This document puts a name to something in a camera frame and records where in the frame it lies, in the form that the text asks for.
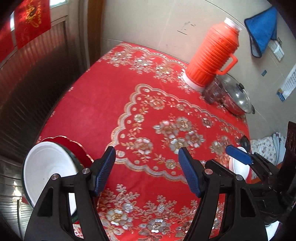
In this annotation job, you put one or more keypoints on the white wall switch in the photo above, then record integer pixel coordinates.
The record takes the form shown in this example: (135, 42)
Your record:
(276, 49)

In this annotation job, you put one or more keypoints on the white foam bowl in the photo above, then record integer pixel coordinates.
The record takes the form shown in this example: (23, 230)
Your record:
(236, 166)
(50, 173)

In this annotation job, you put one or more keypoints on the blue hanging towel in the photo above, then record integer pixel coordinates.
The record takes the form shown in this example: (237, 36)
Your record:
(261, 29)

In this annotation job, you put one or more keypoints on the red orange thermos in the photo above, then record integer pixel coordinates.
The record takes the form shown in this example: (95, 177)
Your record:
(215, 55)

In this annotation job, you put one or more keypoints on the red gold-rimmed plate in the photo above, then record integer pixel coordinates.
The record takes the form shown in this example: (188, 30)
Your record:
(75, 147)

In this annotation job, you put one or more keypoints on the red floral tablecloth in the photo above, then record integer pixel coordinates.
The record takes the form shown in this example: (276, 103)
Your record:
(134, 99)

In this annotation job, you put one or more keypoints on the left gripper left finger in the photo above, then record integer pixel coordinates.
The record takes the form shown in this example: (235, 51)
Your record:
(51, 218)

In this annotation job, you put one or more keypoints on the black round lid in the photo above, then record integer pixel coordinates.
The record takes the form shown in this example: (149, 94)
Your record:
(245, 143)

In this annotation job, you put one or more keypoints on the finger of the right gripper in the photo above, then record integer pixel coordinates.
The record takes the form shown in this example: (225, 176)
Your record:
(242, 156)

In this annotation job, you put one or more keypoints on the steel pot with lid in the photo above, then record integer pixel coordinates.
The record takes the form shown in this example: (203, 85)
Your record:
(234, 96)

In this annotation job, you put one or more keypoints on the dark glass cup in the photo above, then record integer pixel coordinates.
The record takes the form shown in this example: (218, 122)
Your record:
(213, 92)

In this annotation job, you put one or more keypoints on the red paper banner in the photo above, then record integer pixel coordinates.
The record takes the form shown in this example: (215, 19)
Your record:
(32, 18)

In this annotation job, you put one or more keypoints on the wall calendar poster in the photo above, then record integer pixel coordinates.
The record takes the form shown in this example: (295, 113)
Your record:
(288, 86)

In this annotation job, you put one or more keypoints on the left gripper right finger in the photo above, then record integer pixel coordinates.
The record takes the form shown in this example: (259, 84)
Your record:
(241, 217)

